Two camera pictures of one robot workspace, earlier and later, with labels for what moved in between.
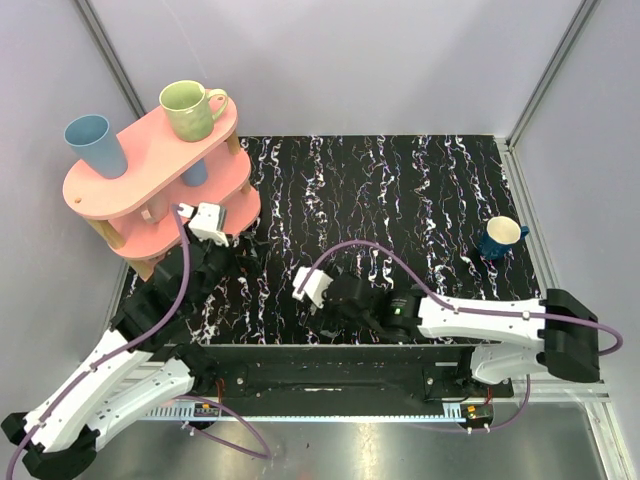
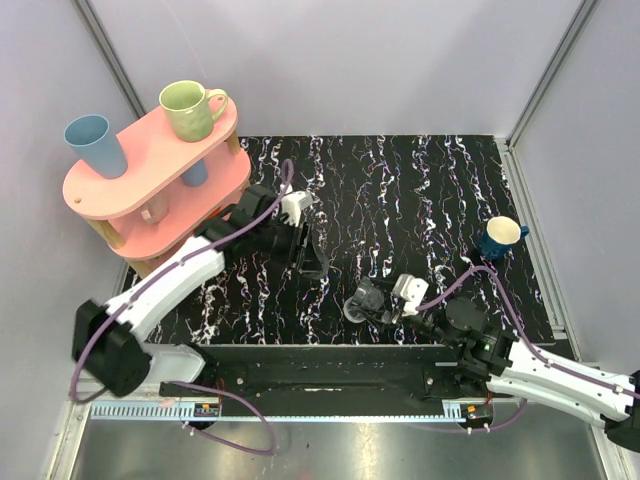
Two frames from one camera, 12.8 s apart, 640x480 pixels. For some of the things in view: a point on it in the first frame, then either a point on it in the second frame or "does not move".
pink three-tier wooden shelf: x=170 y=186 does not move
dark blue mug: x=502 y=233 does not move
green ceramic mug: x=192 y=108 does not move
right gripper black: x=324 y=313 to x=394 y=323
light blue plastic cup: x=96 y=145 does not move
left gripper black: x=231 y=253 to x=304 y=247
